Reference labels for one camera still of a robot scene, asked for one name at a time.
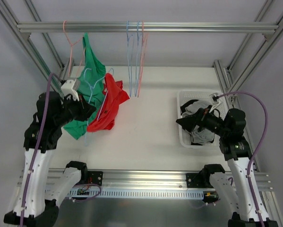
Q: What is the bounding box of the red tank top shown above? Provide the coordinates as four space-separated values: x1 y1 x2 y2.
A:
86 73 130 132

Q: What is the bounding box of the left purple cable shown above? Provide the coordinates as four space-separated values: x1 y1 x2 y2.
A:
19 72 61 227

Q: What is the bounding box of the pink hanger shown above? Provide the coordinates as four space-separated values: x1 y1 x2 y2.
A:
62 20 86 78
137 21 148 97

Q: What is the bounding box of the white slotted cable duct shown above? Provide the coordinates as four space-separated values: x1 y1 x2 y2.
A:
66 188 204 200

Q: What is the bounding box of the white plastic basket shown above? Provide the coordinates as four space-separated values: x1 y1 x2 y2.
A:
176 90 229 149

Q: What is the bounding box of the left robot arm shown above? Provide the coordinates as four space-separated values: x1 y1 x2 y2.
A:
3 91 96 227

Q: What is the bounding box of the black tank top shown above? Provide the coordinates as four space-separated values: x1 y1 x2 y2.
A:
180 99 215 146

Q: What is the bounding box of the blue hanger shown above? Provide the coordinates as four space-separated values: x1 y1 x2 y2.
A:
134 21 142 97
83 67 115 146
126 21 135 97

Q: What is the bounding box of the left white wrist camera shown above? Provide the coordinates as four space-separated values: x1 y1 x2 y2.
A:
61 79 80 101

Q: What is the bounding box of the aluminium hanging rail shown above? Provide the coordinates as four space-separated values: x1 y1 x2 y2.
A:
17 21 279 34

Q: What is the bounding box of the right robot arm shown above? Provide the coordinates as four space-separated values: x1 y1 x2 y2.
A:
176 107 278 227

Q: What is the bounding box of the grey tank top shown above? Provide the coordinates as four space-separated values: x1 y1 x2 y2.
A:
180 101 215 145

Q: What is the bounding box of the aluminium front rail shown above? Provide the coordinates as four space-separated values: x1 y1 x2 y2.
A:
17 168 274 191

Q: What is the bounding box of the green tank top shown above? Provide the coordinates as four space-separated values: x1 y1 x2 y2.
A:
64 33 106 140

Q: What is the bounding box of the aluminium frame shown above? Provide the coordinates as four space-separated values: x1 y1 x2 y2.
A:
0 0 283 114

